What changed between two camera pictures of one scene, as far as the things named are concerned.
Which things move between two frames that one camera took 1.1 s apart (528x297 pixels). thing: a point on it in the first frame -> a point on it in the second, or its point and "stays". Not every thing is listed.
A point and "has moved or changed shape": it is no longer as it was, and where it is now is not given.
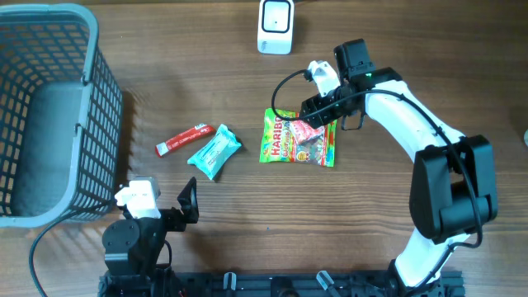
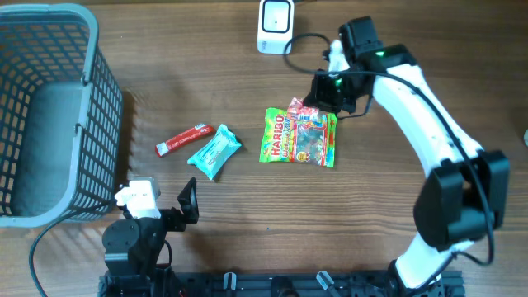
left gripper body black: [172, 221] stays
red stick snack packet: [200, 131] stays
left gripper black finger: [189, 202] stays
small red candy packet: [304, 132] has moved or changed shape
